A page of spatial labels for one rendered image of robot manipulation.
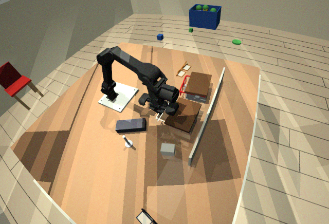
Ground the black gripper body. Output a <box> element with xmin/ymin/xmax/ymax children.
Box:
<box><xmin>138</xmin><ymin>93</ymin><xmax>179</xmax><ymax>116</ymax></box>

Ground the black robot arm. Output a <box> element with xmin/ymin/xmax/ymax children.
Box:
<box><xmin>96</xmin><ymin>46</ymin><xmax>179</xmax><ymax>103</ymax></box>

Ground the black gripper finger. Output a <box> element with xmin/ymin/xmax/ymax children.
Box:
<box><xmin>157</xmin><ymin>109</ymin><xmax>165</xmax><ymax>115</ymax></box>
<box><xmin>149</xmin><ymin>107</ymin><xmax>159</xmax><ymax>113</ymax></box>

